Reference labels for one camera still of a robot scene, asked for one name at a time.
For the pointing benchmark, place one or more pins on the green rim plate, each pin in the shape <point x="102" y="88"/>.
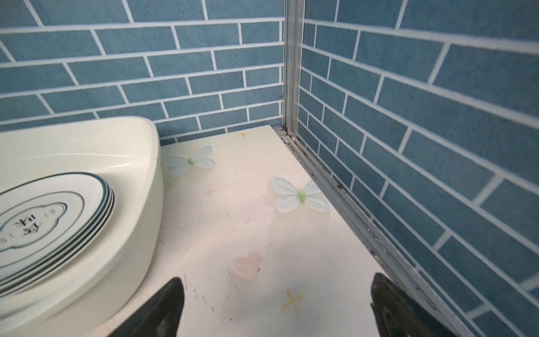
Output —
<point x="66" y="231"/>

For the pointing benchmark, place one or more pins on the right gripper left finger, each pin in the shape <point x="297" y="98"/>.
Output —
<point x="158" y="316"/>

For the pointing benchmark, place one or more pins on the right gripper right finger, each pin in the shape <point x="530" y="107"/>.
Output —
<point x="397" y="314"/>

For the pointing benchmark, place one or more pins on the orange sunburst plate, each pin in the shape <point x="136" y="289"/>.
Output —
<point x="62" y="257"/>

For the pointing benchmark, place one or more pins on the right corner aluminium post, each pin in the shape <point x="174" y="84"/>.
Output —
<point x="293" y="43"/>

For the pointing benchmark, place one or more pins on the white plate grey flower outline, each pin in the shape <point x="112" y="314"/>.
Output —
<point x="44" y="191"/>

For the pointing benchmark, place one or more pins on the white plastic bin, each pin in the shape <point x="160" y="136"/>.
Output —
<point x="125" y="152"/>

